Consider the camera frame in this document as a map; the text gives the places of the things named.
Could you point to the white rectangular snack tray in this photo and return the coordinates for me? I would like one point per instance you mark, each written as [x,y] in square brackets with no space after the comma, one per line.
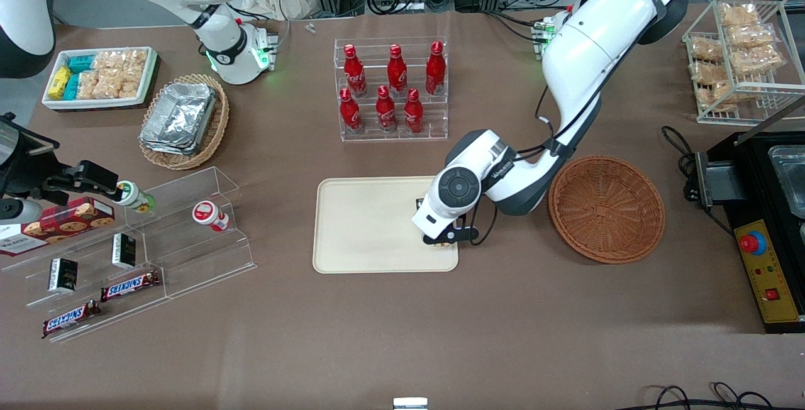
[148,86]

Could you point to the oval light wicker basket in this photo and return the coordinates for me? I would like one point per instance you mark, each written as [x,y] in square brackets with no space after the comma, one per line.
[217,127]

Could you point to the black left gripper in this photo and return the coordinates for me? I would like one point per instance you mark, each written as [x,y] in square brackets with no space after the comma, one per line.
[419,203]

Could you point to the yellow snack pack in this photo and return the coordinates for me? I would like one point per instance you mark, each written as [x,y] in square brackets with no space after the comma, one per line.
[59,83]

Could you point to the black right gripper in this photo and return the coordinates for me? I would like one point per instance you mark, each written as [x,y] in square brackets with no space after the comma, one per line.
[55,181]

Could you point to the red chocolate cookie box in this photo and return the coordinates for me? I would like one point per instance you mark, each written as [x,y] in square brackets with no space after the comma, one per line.
[69,221]

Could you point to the black countertop appliance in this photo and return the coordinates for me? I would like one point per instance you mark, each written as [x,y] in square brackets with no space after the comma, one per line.
[758,171]

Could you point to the small black white box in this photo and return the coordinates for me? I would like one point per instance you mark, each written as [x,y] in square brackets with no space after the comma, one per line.
[124,251]
[63,275]

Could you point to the brown snickers bar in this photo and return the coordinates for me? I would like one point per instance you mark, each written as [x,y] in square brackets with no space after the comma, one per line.
[129,285]
[69,318]

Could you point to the red cola bottle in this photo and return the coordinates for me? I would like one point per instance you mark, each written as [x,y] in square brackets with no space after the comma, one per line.
[349,114]
[385,113]
[413,114]
[354,73]
[396,73]
[435,70]

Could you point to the clear acrylic stepped shelf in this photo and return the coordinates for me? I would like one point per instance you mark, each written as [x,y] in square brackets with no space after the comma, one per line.
[188,253]

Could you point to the red emergency stop button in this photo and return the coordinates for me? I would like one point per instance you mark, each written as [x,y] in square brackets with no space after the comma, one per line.
[752,243]

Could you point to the teal snack pack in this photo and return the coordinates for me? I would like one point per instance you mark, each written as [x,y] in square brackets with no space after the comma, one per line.
[80,63]
[71,87]

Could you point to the grey metal bar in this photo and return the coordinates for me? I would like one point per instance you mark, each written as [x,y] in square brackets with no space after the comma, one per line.
[770,122]

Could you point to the yellow control panel box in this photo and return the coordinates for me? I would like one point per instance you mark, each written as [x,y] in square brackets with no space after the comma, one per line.
[770,278]

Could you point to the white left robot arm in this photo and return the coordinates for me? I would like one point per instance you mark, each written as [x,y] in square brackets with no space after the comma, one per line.
[585,51]

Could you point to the red capped yogurt bottle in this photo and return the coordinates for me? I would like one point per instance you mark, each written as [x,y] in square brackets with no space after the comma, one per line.
[209,215]

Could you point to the clear acrylic bottle rack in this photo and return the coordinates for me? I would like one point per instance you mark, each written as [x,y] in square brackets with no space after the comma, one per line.
[393,133]

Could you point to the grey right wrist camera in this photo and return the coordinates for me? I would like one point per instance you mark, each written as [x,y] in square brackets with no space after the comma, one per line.
[22,210]

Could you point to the fried snack bag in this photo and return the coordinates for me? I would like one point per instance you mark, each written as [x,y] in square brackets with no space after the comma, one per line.
[707,72]
[748,36]
[705,49]
[758,61]
[739,15]
[717,94]

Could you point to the stacked aluminium foil trays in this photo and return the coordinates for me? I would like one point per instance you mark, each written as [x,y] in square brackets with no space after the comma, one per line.
[179,117]

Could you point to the beige plastic tray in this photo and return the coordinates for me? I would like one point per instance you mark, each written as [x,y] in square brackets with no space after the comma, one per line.
[368,224]

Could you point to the green capped yogurt bottle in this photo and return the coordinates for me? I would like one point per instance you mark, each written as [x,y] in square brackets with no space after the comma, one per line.
[133,196]

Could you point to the metal pan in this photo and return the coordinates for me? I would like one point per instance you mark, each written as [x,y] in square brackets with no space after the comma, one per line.
[791,177]

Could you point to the round brown wicker basket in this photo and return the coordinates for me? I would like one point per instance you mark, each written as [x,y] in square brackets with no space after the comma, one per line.
[607,209]

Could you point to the clear rice cracker bag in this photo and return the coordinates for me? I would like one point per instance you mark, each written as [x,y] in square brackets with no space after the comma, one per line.
[87,85]
[135,61]
[131,84]
[108,85]
[108,60]

